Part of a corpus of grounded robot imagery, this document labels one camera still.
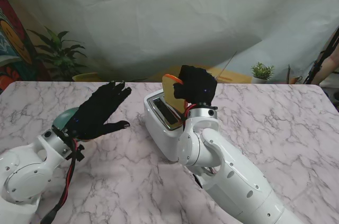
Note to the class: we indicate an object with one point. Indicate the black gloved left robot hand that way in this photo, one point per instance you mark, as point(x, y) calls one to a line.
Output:
point(95, 112)

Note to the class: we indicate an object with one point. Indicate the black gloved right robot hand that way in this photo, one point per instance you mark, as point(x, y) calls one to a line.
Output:
point(198, 86)

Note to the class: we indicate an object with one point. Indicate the yellow toast slice orange crust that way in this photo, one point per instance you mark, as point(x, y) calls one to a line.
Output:
point(169, 91)

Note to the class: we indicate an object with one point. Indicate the white two-slot toaster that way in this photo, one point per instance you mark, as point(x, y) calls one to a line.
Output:
point(156, 134)

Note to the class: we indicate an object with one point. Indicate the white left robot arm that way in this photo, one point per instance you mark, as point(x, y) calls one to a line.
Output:
point(26, 171)

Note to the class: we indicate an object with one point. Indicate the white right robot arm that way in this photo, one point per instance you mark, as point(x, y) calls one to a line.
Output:
point(233, 176)

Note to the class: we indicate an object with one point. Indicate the person forearm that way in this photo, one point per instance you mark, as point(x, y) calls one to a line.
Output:
point(331, 70)

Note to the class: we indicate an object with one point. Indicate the teal round plate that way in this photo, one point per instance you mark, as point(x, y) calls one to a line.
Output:
point(62, 122)

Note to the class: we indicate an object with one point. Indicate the open silver laptop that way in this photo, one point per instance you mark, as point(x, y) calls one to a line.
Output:
point(226, 65)

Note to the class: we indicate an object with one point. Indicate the yellow chair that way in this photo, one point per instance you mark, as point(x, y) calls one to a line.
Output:
point(86, 77)

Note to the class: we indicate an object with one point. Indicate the yellow desk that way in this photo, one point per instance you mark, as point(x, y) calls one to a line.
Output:
point(238, 77)

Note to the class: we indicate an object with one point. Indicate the small potted green plant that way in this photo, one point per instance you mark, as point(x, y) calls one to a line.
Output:
point(261, 72)

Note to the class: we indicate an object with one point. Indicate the large leafy green plant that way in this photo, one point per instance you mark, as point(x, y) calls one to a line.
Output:
point(61, 54)

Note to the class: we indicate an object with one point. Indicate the white wrinkled backdrop cloth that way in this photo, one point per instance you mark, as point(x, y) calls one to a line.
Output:
point(159, 9)

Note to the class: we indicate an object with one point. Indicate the orange mug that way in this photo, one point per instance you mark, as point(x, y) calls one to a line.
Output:
point(294, 79)

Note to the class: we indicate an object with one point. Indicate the colourful mural banner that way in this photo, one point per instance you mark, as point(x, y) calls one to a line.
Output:
point(10, 41)

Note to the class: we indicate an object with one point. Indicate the black tripod stand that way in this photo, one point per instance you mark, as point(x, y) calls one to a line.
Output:
point(316, 65)

